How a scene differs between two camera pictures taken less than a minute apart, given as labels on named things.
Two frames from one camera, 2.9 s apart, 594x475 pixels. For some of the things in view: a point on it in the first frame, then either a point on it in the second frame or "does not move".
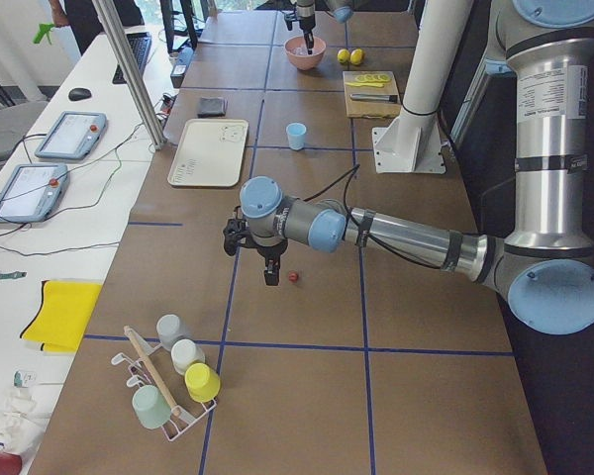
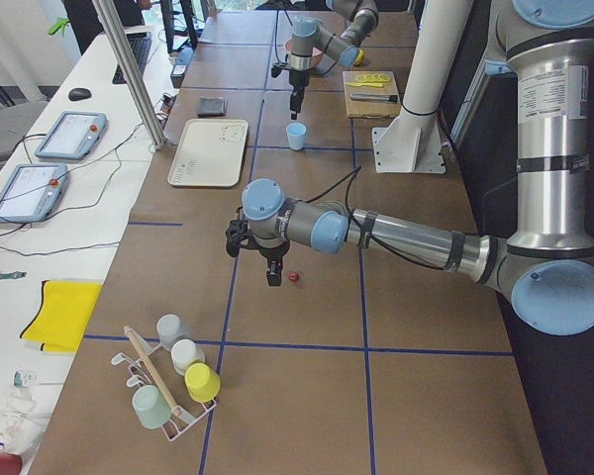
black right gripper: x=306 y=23 to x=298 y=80
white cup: x=185 y=353 does not move
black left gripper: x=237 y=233 does not move
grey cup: x=169 y=329 does not move
